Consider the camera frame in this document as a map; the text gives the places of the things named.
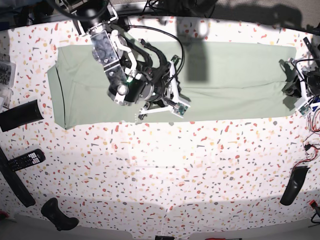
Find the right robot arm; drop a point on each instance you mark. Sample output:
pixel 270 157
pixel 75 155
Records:
pixel 136 72

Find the black game controller grip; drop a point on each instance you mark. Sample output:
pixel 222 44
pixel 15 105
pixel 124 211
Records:
pixel 51 211

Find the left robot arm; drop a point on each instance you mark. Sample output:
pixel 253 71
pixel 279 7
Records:
pixel 286 66

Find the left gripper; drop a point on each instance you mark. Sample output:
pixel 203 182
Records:
pixel 301 85

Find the light green T-shirt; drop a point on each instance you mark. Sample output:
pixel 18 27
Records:
pixel 223 80

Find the small clear plastic box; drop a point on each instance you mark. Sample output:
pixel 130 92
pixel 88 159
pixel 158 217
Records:
pixel 5 97

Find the black curved handle piece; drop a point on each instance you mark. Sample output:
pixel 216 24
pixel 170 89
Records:
pixel 295 184

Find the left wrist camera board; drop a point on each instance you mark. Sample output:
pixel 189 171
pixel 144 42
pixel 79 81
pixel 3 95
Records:
pixel 302 106

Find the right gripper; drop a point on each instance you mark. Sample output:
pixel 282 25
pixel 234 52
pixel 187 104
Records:
pixel 159 93

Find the long black bar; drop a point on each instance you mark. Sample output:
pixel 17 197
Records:
pixel 15 182

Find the black metal strip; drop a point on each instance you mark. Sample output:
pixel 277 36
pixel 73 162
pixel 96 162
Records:
pixel 311 49

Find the black TV remote control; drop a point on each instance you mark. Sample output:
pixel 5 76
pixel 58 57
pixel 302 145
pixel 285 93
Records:
pixel 27 160

